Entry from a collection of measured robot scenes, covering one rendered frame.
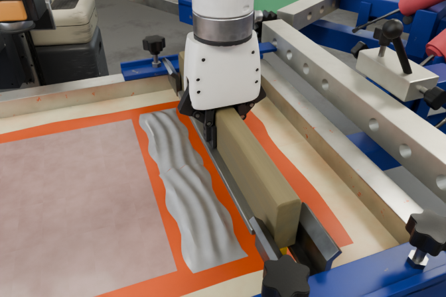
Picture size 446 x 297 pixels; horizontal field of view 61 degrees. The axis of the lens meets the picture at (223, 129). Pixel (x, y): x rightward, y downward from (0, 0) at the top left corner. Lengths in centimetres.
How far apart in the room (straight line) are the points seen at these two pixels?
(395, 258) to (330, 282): 8
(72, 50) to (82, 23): 12
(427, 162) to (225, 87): 28
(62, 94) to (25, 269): 37
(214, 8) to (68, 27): 109
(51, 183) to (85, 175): 5
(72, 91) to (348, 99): 50
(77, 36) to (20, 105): 74
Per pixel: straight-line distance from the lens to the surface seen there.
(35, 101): 80
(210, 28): 46
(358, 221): 55
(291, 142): 66
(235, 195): 50
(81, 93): 79
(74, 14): 149
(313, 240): 43
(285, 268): 35
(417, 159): 58
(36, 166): 67
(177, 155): 62
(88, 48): 153
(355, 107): 66
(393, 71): 66
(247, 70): 51
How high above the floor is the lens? 135
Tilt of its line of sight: 36 degrees down
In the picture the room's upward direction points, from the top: straight up
